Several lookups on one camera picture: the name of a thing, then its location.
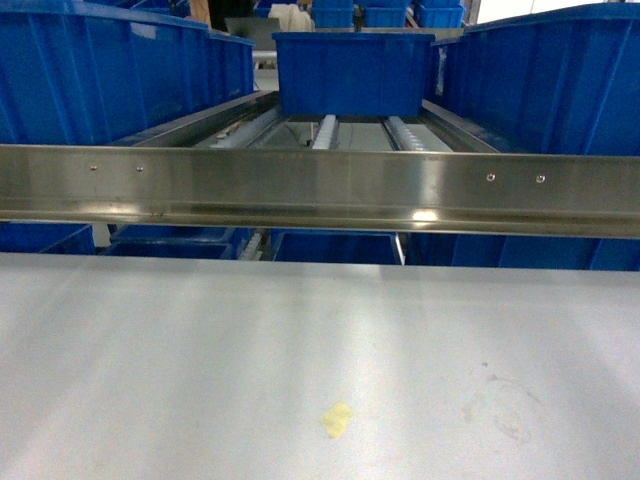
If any white roller track left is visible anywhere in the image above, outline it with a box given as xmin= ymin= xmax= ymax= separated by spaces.
xmin=211 ymin=106 xmax=282 ymax=149

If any lower shelf blue bin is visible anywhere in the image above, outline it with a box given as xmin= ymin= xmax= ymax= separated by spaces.
xmin=270 ymin=229 xmax=405 ymax=265

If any steel shelf front rail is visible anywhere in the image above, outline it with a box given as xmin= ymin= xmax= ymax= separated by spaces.
xmin=1 ymin=145 xmax=639 ymax=239

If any white roller track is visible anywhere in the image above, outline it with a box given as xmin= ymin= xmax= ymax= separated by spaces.
xmin=384 ymin=116 xmax=426 ymax=152
xmin=311 ymin=115 xmax=339 ymax=150
xmin=211 ymin=106 xmax=282 ymax=149

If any centre blue plastic bin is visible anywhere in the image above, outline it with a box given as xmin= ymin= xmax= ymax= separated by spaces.
xmin=272 ymin=32 xmax=435 ymax=117

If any white roller track middle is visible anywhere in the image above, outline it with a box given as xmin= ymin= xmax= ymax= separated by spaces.
xmin=311 ymin=115 xmax=339 ymax=150

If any white roller track right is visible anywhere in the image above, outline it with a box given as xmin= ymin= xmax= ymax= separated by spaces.
xmin=384 ymin=116 xmax=426 ymax=152

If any large right blue bin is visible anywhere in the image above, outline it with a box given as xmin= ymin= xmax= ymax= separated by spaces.
xmin=426 ymin=3 xmax=639 ymax=156

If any yellow tape scrap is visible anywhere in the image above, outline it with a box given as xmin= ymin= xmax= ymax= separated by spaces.
xmin=320 ymin=401 xmax=354 ymax=439

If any large left blue bin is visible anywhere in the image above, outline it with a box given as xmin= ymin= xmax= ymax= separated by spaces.
xmin=1 ymin=1 xmax=254 ymax=145

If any large blue bin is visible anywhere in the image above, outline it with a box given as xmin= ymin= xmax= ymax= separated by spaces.
xmin=1 ymin=1 xmax=254 ymax=145
xmin=426 ymin=3 xmax=639 ymax=156

